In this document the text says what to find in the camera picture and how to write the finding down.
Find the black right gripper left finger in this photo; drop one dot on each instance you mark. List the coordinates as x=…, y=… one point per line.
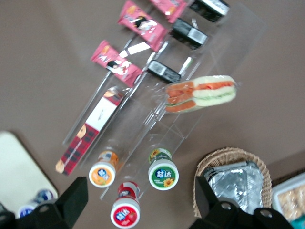
x=69, y=205

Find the orange gum jar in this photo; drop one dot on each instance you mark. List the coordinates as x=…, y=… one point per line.
x=103, y=173

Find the oval wicker basket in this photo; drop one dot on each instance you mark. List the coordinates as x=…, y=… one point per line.
x=228, y=156

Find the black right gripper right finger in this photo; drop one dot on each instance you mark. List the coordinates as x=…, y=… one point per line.
x=209, y=210

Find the aluminium foil container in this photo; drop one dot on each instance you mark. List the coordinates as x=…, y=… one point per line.
x=238, y=183

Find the teal snack packet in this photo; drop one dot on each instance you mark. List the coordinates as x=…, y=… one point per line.
x=299, y=224

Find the red gum jar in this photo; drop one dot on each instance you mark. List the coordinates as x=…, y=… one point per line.
x=125, y=210

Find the brown cracker packet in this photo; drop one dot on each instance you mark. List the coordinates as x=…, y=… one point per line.
x=291, y=202

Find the pink snack packet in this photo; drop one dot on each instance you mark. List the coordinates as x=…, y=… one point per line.
x=169, y=7
x=143, y=25
x=116, y=63

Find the green gum jar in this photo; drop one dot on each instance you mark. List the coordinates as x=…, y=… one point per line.
x=163, y=175

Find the triangle sandwich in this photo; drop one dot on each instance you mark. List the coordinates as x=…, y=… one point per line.
x=205, y=94

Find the clear acrylic stepped shelf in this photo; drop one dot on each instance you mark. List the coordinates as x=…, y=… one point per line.
x=166, y=133

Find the blue lid gum jar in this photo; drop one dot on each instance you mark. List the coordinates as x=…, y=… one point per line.
x=40, y=196

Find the cream plastic tray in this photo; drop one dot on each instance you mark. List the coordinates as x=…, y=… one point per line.
x=19, y=162

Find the white rectangular bin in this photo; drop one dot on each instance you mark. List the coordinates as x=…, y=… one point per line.
x=286, y=184

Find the red plaid cookie box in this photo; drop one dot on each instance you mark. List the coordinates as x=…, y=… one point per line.
x=95, y=124

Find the small black white box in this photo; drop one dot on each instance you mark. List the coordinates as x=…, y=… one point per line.
x=209, y=8
x=189, y=33
x=164, y=71

